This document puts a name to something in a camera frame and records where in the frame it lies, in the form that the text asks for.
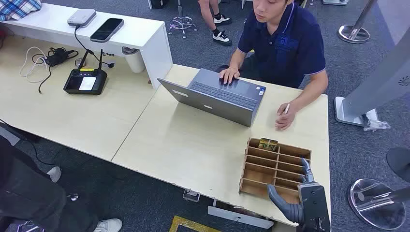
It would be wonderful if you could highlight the person's left hand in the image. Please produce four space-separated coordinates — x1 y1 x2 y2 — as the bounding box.
275 102 298 131

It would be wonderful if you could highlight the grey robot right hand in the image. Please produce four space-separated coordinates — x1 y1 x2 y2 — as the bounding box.
266 157 332 232

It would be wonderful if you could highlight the person's right hand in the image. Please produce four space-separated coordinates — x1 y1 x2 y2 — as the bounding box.
219 66 240 86

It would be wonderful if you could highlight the green gold card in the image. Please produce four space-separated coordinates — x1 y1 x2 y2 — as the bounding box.
258 137 278 152

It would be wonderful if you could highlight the wooden compartment card tray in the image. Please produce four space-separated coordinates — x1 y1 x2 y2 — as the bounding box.
238 137 312 205

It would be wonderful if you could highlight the seated person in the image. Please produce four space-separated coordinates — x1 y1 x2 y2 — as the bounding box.
215 0 329 131

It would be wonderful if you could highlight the standing person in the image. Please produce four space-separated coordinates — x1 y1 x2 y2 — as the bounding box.
197 0 233 47

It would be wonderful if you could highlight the person in dark trousers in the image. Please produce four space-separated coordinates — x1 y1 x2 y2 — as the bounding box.
0 134 123 232

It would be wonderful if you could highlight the grey laptop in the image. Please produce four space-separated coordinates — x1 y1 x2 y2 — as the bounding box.
157 68 266 128

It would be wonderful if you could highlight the clear round stanchion base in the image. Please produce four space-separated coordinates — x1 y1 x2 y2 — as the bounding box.
347 178 410 231

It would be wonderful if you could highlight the chrome stool base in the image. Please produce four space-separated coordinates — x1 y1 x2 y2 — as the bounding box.
167 0 198 39

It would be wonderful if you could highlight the white desk foot bar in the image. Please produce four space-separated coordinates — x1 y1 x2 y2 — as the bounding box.
207 198 275 230

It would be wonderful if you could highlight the white paper cup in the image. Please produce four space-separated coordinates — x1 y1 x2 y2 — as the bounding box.
121 46 146 73

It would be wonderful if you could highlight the black round base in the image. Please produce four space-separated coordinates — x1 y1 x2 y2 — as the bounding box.
386 147 410 183

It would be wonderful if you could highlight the grey kiosk stand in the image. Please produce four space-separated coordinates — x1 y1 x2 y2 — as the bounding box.
334 27 410 127

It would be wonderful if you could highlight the white desk shelf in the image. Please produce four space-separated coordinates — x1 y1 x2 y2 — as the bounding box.
0 2 174 90

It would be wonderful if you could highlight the black smartphone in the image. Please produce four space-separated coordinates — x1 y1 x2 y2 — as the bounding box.
89 17 125 43

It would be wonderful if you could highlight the yellow floor tape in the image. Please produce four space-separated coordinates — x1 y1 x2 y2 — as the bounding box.
169 215 221 232

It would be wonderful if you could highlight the black remote controller with screen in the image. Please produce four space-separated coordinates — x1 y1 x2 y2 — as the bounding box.
63 48 108 96

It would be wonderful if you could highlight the white grey power bank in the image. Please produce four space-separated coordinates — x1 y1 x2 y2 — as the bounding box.
66 9 97 28

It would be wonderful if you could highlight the plaid cloth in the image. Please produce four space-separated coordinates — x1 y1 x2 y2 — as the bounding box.
0 0 43 22

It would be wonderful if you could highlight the chrome stanchion post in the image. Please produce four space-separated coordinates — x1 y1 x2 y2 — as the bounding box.
337 0 379 44

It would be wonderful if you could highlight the clear desk bracket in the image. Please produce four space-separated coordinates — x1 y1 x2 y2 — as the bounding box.
182 188 201 203

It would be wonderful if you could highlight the black power bank cable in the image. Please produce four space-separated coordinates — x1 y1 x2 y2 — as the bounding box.
73 25 115 69

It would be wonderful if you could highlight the black charger with cable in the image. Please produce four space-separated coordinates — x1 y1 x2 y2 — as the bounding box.
32 47 79 94

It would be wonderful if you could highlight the white cable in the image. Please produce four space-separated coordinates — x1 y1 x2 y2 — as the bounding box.
19 46 50 84

